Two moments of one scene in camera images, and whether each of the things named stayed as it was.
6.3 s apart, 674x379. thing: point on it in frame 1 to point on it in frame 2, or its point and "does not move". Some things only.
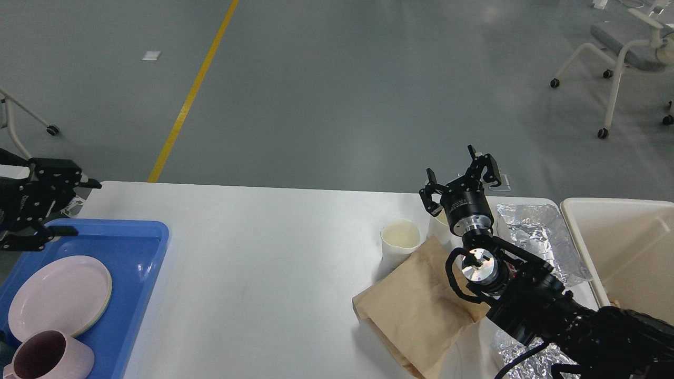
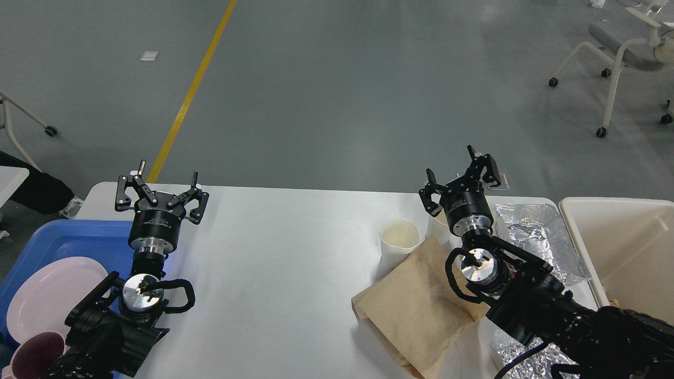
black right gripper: [464, 200] does not move
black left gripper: [51, 181] to [155, 230]
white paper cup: [439, 226] does not move
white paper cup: [399, 238] does not move
